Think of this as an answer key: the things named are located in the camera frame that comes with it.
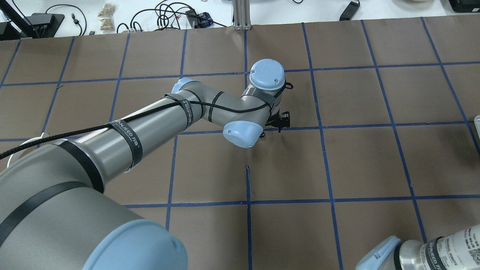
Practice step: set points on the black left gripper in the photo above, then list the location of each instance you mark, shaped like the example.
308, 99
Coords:
284, 119

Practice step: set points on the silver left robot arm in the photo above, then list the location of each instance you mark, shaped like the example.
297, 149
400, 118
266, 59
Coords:
54, 213

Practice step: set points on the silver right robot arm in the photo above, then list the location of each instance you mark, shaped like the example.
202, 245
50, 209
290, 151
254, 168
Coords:
459, 251

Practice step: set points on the ribbed silver metal tray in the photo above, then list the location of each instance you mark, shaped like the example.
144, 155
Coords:
476, 123

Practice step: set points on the black power adapter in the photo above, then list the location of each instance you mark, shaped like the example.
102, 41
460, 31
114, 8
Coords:
350, 10

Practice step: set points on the black laptop computer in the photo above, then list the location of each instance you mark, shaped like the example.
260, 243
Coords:
18, 26

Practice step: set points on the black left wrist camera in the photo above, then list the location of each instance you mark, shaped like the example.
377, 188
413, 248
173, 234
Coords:
283, 121

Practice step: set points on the aluminium frame post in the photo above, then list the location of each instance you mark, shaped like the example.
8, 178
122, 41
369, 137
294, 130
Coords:
241, 15

